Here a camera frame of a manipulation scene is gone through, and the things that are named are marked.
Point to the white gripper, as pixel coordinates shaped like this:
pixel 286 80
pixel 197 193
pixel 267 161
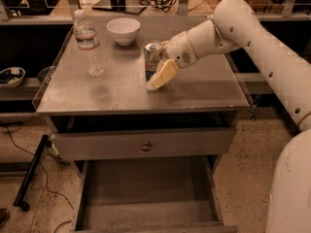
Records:
pixel 179 49

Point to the red bull can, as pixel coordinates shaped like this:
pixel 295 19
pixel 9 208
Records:
pixel 152 54

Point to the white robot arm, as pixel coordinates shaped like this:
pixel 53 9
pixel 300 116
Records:
pixel 235 26

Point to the grey wooden drawer cabinet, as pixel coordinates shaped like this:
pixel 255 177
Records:
pixel 207 95

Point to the top drawer with knob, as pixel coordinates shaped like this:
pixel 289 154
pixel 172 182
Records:
pixel 143 143

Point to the open middle drawer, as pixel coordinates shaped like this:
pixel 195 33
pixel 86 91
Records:
pixel 151 195

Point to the white ceramic bowl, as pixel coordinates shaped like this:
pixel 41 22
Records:
pixel 123 30

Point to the black monitor stand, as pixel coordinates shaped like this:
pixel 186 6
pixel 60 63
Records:
pixel 133 7

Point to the clear plastic water bottle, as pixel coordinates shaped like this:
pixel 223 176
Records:
pixel 86 36

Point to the grey side shelf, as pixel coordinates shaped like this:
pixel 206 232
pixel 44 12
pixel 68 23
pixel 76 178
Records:
pixel 254 82

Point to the bowl with dark items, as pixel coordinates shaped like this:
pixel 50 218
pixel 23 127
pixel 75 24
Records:
pixel 11 77

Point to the black bar on floor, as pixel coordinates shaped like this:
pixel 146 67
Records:
pixel 19 201

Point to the dark shoe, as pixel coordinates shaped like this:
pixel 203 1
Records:
pixel 4 216

